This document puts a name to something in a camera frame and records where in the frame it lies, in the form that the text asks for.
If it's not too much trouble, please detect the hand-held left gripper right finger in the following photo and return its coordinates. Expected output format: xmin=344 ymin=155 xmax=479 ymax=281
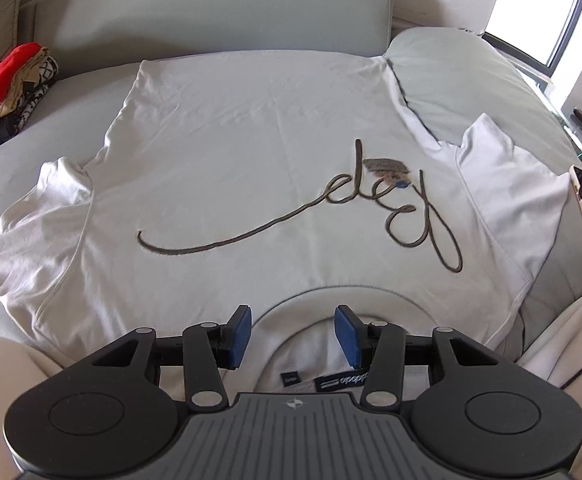
xmin=334 ymin=303 xmax=500 ymax=409

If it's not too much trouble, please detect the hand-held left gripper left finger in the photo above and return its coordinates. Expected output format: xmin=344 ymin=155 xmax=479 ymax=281
xmin=91 ymin=304 xmax=255 ymax=409

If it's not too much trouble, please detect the white t-shirt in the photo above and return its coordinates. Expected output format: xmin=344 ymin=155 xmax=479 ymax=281
xmin=0 ymin=54 xmax=573 ymax=397

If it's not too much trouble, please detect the person's right leg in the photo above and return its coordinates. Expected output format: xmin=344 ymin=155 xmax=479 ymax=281
xmin=514 ymin=287 xmax=582 ymax=413

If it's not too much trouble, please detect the person's leg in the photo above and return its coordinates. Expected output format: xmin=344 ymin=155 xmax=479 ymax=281
xmin=0 ymin=334 xmax=76 ymax=413
xmin=514 ymin=287 xmax=582 ymax=413

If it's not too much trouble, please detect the person's left leg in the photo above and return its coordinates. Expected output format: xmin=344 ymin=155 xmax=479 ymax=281
xmin=0 ymin=334 xmax=76 ymax=413

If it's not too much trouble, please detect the glass side table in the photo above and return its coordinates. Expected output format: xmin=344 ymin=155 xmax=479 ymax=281
xmin=541 ymin=77 xmax=582 ymax=173

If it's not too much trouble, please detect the grey sofa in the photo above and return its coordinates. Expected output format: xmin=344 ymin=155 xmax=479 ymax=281
xmin=0 ymin=0 xmax=582 ymax=361

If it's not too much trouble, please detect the beige black patterned cloth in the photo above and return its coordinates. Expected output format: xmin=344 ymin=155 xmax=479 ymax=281
xmin=0 ymin=47 xmax=60 ymax=137

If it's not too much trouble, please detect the window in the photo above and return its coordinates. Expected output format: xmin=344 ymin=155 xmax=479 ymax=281
xmin=480 ymin=0 xmax=582 ymax=83

